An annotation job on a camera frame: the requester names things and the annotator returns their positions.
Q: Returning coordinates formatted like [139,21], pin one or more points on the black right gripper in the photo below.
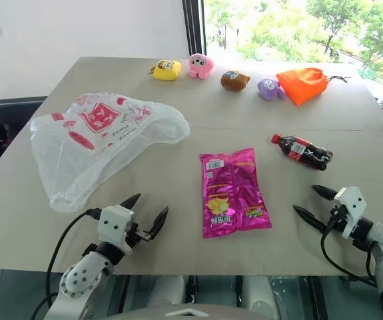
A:
[337,216]

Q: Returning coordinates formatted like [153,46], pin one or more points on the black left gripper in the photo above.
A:
[137,234]

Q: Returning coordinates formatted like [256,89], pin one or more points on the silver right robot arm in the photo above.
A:
[382,253]

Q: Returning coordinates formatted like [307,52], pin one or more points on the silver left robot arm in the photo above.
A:
[82,283]

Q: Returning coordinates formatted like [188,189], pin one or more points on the dark cola bottle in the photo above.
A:
[306,153]

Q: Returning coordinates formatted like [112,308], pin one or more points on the clear red-printed plastic bag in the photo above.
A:
[104,140]

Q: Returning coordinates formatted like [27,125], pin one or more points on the pink chips bag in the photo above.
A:
[232,191]

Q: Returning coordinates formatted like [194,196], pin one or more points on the silver robot torso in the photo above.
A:
[191,310]

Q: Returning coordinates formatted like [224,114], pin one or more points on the purple plush toy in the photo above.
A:
[268,88]

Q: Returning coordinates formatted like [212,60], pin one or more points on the yellow plush toy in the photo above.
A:
[166,70]

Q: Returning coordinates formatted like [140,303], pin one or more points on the brown plush toy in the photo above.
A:
[233,81]

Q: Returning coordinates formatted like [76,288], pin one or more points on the pink plush toy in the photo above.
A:
[199,66]

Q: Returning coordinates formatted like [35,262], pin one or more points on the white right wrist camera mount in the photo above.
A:
[351,208]

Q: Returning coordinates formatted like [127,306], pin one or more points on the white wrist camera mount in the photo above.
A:
[113,224]
[351,208]

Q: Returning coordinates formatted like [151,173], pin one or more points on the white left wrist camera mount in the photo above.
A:
[113,224]

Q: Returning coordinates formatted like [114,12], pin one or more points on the dark window frame post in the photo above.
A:
[194,28]

